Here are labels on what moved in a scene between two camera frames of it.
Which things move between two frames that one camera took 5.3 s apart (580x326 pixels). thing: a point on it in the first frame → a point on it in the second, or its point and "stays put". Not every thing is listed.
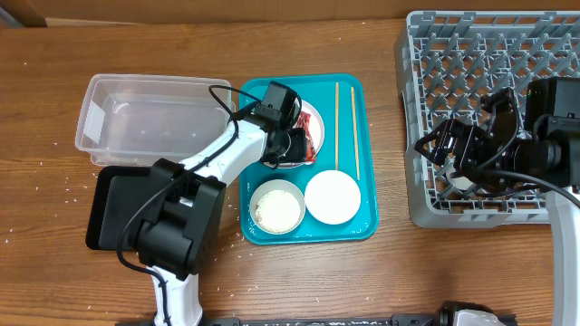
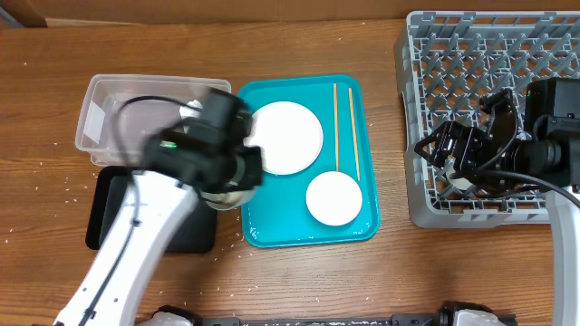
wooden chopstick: x=336 y=123 stays put
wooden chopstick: x=355 y=133 stays put
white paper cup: x=460 y=182 stays put
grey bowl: x=277 y=206 → x=227 y=200
